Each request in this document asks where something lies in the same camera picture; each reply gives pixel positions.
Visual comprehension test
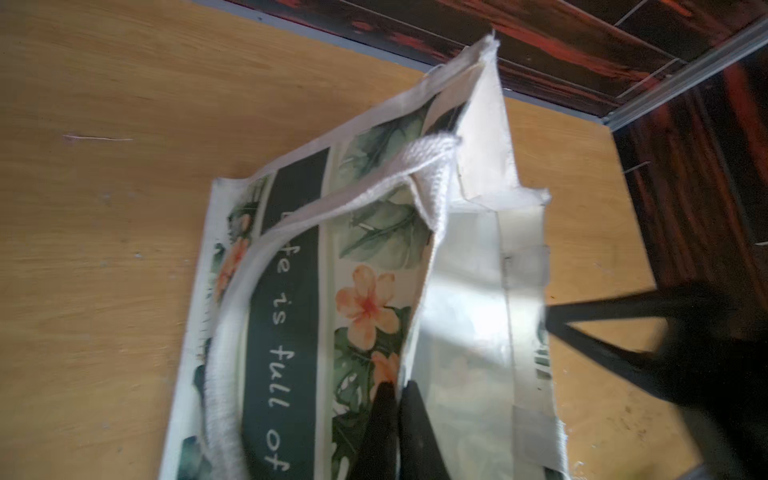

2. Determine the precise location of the white canvas tote bag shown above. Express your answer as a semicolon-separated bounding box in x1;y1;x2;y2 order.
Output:
159;36;568;479

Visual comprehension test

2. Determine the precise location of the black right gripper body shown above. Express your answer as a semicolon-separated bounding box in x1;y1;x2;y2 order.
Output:
653;283;767;479

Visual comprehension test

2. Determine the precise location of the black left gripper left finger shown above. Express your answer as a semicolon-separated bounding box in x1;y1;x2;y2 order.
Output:
349;382;399;480

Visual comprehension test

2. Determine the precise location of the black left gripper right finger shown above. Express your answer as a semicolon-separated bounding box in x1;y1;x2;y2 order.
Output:
398;380;450;480

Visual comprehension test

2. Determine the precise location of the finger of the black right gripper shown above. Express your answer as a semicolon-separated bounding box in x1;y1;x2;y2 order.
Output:
545;291;678;324
547;322;666;399

